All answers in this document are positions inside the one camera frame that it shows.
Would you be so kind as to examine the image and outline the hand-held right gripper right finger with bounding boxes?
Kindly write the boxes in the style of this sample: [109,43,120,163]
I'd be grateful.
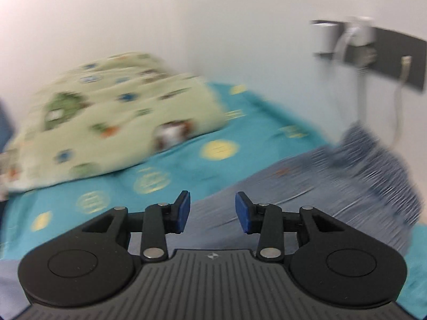
[235,191,346,262]

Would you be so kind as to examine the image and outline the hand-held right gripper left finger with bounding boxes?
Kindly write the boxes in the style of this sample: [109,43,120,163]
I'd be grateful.
[82,191,191,262]

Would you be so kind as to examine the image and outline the blue denim jeans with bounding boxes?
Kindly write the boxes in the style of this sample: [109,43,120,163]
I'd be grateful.
[0,147,354,320]

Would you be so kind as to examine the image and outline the teal printed bed sheet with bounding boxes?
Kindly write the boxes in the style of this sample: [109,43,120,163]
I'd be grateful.
[0,82,427,320]

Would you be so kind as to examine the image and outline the green printed fleece blanket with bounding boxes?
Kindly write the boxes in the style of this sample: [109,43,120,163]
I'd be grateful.
[3,51,228,193]

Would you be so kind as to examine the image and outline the blue patterned cloth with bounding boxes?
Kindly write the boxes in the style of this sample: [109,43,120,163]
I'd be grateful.
[322,123,422,257]

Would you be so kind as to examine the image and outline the white plug adapter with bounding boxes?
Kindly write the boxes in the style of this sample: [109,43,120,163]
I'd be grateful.
[312,22,339,56]

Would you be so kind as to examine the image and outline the white charger plug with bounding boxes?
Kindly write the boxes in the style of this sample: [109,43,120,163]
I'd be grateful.
[345,16,376,46]

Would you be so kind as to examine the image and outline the white charger cable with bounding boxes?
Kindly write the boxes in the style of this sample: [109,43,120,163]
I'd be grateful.
[334,28,371,125]

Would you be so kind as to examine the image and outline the white cable with plug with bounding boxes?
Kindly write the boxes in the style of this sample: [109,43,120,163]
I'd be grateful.
[392,56,413,145]

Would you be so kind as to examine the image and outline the black wall socket panel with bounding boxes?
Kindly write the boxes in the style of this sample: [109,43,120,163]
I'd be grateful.
[312,19,427,91]

